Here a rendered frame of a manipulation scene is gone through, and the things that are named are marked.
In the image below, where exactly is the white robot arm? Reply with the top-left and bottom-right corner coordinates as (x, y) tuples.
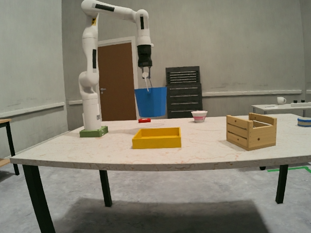
(79, 0), (150, 131)

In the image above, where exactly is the small round tin with beige lid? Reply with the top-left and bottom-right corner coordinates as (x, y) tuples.
(297, 117), (311, 127)

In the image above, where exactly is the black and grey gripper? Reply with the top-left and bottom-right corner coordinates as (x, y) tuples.
(137, 36), (154, 78)

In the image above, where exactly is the wooden crate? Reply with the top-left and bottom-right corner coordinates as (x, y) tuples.
(226, 113), (277, 151)

